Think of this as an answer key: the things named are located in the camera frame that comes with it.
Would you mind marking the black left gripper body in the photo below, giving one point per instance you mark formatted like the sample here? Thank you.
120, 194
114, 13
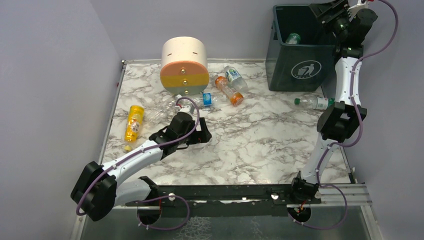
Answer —
201, 133

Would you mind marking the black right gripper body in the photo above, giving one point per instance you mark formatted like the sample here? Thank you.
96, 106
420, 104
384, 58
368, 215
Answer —
330, 11

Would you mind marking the green tea bottle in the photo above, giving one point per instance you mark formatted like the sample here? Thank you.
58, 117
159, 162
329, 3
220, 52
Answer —
293, 39

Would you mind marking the clear bottle green-white label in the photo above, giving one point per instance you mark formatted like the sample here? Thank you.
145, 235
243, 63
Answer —
235, 79

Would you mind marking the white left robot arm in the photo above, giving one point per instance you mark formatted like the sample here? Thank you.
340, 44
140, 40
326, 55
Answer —
100, 187

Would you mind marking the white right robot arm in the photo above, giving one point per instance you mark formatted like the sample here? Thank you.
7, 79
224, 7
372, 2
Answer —
350, 25

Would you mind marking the dark green trash bin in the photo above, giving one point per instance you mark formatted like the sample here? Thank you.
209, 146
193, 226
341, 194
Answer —
300, 67

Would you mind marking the clear bottle blue label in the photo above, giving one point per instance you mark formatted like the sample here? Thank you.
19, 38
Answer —
201, 100

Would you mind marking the orange juice bottle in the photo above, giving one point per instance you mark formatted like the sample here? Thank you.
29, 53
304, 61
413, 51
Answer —
222, 83

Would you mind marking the crushed clear bottle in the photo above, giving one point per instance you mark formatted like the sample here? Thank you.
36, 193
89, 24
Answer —
160, 111

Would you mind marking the round pastel drawer cabinet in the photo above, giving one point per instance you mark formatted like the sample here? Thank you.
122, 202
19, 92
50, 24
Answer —
184, 66

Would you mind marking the yellow drink bottle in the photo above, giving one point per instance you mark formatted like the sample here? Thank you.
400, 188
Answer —
133, 126

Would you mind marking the clear bottle green cap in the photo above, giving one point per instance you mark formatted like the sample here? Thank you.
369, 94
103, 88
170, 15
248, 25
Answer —
314, 103

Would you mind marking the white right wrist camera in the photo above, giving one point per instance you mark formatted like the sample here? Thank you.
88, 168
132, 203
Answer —
361, 4

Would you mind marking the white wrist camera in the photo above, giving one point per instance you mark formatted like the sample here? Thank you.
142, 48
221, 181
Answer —
188, 109
361, 4

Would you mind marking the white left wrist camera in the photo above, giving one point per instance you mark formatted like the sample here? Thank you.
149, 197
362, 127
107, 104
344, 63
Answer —
188, 109

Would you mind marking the black front mounting rail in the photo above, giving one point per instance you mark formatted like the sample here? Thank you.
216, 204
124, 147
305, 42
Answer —
221, 201

